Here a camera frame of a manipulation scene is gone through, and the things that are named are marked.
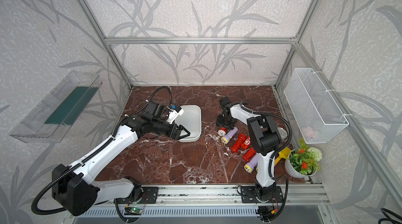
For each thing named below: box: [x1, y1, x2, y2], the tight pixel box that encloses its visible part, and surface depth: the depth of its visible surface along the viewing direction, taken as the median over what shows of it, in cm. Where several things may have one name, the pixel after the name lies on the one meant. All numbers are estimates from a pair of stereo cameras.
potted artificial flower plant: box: [284, 136, 322, 178], surface depth 72 cm
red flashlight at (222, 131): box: [217, 126, 227, 137], surface depth 95 cm
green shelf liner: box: [44, 86, 99, 126], surface depth 67 cm
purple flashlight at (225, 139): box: [220, 126, 239, 145], surface depth 92 cm
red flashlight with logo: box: [241, 136, 251, 150], surface depth 90 cm
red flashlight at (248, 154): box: [242, 147, 256, 163], surface depth 86 cm
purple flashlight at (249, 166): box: [243, 152, 259, 174], surface depth 82 cm
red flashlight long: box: [230, 132, 247, 153], surface depth 91 cm
